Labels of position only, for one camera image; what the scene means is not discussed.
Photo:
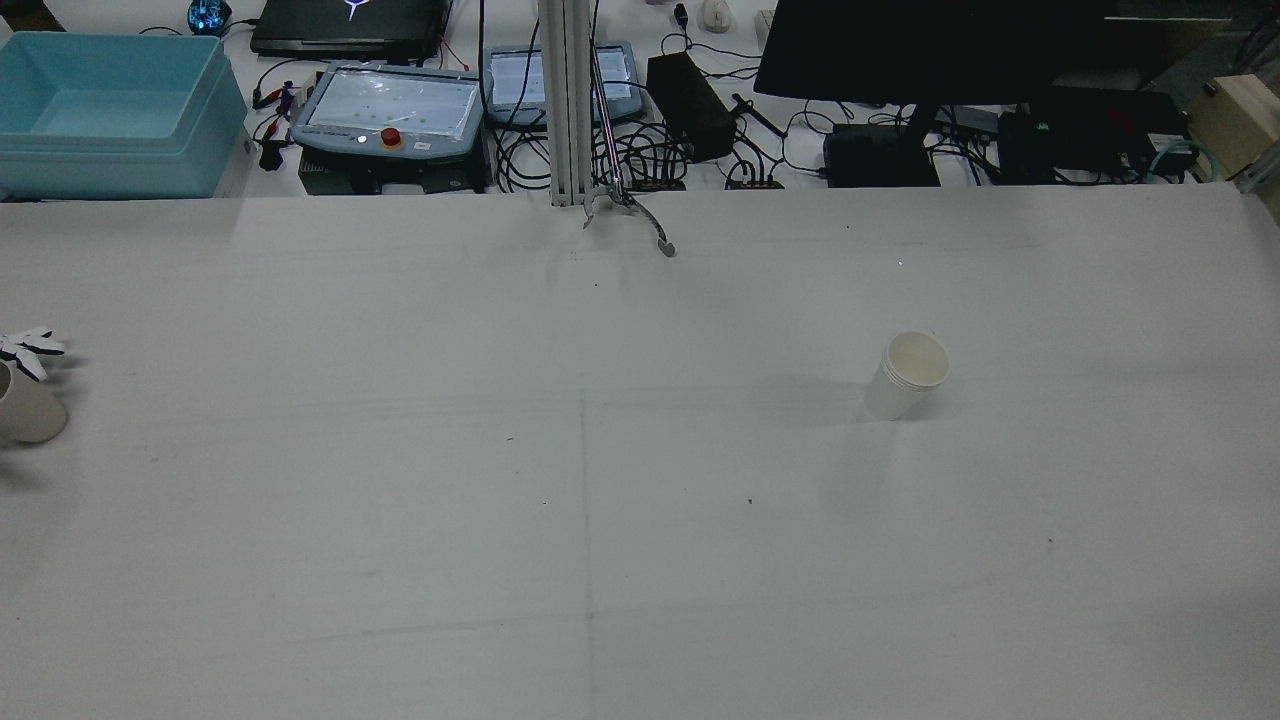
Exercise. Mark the black laptop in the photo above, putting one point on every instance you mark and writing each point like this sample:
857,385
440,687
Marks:
350,35

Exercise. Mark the light blue plastic bin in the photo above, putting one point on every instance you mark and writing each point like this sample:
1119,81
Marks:
120,150

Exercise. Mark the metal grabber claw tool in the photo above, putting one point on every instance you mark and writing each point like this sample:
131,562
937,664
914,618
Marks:
666,248

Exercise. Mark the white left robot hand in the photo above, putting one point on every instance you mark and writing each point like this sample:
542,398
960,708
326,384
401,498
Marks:
30,345

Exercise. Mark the beige paper cup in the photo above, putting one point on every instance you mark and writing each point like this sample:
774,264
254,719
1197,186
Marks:
35,415

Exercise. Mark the blue glowing gadget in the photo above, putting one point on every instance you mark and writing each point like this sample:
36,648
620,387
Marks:
208,15

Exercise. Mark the wooden box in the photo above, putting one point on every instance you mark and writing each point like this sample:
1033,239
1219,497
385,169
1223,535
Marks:
1240,120

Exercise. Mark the white computer mouse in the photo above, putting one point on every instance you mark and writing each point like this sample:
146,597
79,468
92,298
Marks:
716,14

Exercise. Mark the large black device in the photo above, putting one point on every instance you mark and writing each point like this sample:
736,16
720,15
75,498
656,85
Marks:
1090,130

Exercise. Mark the black computer monitor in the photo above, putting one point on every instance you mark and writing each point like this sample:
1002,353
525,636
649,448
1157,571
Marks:
930,50

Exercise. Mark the black power brick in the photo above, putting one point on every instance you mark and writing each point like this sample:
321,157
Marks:
690,105

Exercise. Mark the red alligator clips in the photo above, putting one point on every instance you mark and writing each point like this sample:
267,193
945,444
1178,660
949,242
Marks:
272,98

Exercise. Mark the teach pendant without button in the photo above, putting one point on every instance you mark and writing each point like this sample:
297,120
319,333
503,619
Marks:
615,80

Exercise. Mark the teach pendant with red button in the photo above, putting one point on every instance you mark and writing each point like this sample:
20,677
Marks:
390,110

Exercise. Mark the black flat box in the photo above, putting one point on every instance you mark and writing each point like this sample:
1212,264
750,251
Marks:
870,158

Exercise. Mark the aluminium profile post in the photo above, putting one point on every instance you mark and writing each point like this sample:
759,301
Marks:
565,100

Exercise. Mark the black hub with red ports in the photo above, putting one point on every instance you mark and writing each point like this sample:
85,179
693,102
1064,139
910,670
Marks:
755,182
660,184

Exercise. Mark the white paper cups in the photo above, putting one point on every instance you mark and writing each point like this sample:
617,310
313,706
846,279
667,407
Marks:
900,385

